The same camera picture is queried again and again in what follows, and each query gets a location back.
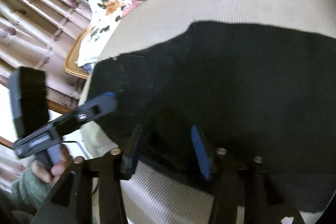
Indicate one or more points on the person's left forearm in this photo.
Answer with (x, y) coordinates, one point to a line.
(29, 187)

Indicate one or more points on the black pants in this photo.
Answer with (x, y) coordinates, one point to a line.
(236, 82)

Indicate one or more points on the person's left hand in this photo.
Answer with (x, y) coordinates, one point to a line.
(63, 161)

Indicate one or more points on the wooden stool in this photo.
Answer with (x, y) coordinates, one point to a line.
(74, 66)

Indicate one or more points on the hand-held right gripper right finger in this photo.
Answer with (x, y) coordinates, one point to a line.
(200, 153)

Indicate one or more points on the patterned curtain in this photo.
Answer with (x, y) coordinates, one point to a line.
(31, 16)

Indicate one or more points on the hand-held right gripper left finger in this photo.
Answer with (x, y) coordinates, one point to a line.
(131, 158)

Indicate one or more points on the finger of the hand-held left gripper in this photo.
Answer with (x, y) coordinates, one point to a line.
(99, 106)

